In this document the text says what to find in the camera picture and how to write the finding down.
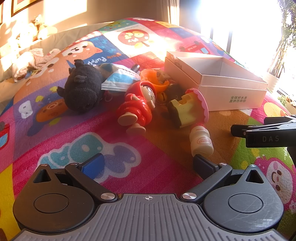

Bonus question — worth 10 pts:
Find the orange plastic cup toy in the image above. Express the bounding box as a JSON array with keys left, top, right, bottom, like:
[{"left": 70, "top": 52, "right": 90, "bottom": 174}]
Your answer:
[{"left": 140, "top": 69, "right": 170, "bottom": 93}]

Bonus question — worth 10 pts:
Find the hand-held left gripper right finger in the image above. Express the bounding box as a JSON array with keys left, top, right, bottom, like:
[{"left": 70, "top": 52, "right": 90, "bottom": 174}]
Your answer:
[{"left": 181, "top": 154, "right": 269, "bottom": 205}]

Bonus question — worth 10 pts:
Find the colourful cartoon play mat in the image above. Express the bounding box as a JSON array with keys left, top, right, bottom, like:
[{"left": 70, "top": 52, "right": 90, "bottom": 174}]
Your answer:
[{"left": 0, "top": 17, "right": 296, "bottom": 241}]

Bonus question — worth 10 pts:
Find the yellow plush toy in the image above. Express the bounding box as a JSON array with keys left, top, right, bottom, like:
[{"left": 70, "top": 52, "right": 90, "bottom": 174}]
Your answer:
[{"left": 37, "top": 24, "right": 58, "bottom": 40}]

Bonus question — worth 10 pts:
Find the pale pink cardboard box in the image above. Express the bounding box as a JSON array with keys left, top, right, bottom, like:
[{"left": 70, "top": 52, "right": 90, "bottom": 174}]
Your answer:
[{"left": 164, "top": 51, "right": 269, "bottom": 109}]

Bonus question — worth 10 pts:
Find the dark grey plush toy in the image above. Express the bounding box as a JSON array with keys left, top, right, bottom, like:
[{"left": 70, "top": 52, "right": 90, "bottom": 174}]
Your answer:
[{"left": 162, "top": 83, "right": 185, "bottom": 102}]

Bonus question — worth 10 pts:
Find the pale striped curtain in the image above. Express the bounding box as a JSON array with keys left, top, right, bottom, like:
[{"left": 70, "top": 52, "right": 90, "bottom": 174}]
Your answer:
[{"left": 159, "top": 0, "right": 183, "bottom": 26}]

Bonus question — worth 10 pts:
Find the white plush toy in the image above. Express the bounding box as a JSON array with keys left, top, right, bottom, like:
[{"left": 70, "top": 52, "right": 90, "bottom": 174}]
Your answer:
[{"left": 20, "top": 23, "right": 37, "bottom": 41}]

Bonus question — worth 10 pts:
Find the pink yellow cake toy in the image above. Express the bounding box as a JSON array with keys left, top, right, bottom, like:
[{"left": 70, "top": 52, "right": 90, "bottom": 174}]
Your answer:
[{"left": 167, "top": 88, "right": 210, "bottom": 128}]

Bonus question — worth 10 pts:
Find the red picture wide gold frame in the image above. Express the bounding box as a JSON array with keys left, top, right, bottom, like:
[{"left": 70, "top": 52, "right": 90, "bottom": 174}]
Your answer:
[{"left": 11, "top": 0, "right": 29, "bottom": 16}]

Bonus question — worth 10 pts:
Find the blue white wipes packet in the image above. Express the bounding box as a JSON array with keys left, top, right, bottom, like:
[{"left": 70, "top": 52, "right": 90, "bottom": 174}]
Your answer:
[{"left": 94, "top": 63, "right": 140, "bottom": 91}]

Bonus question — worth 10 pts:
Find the red hooded doll toy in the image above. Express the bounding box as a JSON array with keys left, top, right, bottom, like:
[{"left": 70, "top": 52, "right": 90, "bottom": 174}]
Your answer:
[{"left": 117, "top": 81, "right": 158, "bottom": 135}]

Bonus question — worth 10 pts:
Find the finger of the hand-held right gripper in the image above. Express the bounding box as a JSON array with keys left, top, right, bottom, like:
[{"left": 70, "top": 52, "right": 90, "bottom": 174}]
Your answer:
[
  {"left": 245, "top": 123, "right": 296, "bottom": 148},
  {"left": 231, "top": 115, "right": 296, "bottom": 140}
]

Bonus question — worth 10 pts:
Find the pile of pale clothes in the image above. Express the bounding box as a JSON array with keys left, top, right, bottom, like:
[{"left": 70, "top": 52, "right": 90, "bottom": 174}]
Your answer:
[{"left": 11, "top": 47, "right": 62, "bottom": 82}]

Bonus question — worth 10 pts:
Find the tall potted plant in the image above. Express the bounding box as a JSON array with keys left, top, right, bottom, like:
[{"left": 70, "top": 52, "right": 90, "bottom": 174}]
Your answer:
[{"left": 266, "top": 0, "right": 296, "bottom": 77}]

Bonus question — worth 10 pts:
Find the small yogurt bottle keychain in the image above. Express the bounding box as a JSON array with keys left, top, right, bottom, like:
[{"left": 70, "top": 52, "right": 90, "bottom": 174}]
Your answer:
[{"left": 190, "top": 122, "right": 214, "bottom": 158}]

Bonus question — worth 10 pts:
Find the white flower pot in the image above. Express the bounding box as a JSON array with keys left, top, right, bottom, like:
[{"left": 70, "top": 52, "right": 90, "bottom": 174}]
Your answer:
[{"left": 261, "top": 73, "right": 281, "bottom": 92}]

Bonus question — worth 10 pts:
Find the small tan bear plush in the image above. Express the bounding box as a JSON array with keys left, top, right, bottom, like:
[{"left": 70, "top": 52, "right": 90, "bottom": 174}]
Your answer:
[{"left": 32, "top": 14, "right": 44, "bottom": 28}]

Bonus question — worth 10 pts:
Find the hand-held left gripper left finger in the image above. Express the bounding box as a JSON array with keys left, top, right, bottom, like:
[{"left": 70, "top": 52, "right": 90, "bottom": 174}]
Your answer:
[{"left": 30, "top": 153, "right": 118, "bottom": 203}]

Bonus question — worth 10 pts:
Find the black cat plush toy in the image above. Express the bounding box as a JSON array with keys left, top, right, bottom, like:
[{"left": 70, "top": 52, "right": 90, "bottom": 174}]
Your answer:
[{"left": 57, "top": 59, "right": 104, "bottom": 114}]

